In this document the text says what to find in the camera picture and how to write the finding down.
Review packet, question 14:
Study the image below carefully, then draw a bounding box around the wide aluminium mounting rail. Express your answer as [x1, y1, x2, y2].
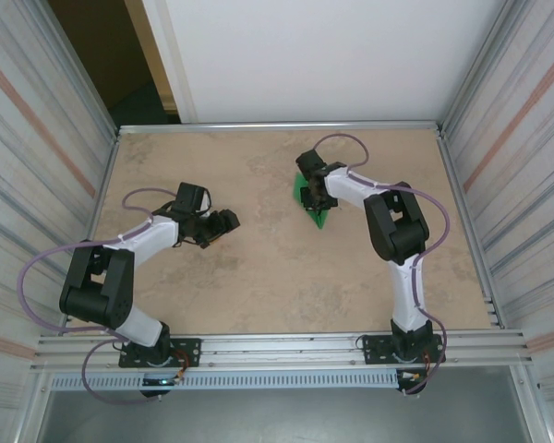
[34, 328, 535, 370]

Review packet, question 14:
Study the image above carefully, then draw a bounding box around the translucent ribbed side panel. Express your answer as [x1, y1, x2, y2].
[442, 0, 554, 443]
[0, 0, 119, 443]

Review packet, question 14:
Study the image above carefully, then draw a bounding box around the beige door jamb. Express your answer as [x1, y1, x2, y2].
[122, 0, 184, 125]

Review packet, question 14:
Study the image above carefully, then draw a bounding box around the aluminium table edge rail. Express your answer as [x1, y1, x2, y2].
[436, 131, 504, 329]
[116, 120, 444, 136]
[63, 131, 121, 336]

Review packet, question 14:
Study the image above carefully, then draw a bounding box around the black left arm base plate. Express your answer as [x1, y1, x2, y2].
[118, 338, 202, 369]

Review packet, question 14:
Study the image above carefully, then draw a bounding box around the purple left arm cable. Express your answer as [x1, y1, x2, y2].
[17, 186, 213, 405]

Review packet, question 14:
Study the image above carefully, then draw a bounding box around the grey slotted cable duct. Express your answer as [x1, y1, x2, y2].
[49, 368, 401, 391]

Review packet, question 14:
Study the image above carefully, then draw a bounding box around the small electronics module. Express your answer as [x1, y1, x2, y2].
[140, 376, 186, 399]
[396, 368, 428, 396]

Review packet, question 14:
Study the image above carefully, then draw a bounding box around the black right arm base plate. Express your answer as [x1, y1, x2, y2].
[362, 332, 444, 365]

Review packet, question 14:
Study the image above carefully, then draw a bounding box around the grey metal sheet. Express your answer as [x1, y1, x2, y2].
[36, 366, 536, 443]

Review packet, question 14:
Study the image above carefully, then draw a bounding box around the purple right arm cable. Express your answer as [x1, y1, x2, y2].
[313, 132, 453, 397]

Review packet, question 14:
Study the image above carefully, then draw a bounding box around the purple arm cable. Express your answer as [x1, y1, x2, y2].
[17, 186, 213, 405]
[313, 132, 453, 397]

